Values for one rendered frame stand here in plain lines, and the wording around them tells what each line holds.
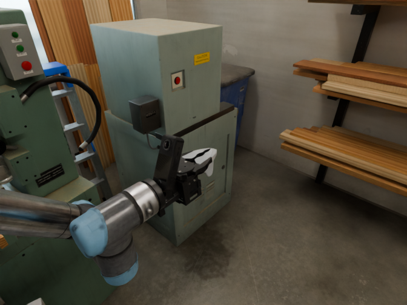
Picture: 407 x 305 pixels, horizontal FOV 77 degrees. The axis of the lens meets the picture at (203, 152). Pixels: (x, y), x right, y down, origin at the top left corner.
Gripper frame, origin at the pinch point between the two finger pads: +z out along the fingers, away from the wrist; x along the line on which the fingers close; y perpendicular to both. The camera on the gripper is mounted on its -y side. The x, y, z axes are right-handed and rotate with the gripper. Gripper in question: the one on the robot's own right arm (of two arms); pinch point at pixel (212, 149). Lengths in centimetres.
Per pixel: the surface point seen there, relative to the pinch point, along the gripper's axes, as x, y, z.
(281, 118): -71, 64, 177
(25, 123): -66, -3, -24
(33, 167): -66, 14, -28
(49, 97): -75, -8, -12
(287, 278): -5, 124, 64
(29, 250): -67, 46, -41
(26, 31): -65, -31, -13
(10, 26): -65, -33, -17
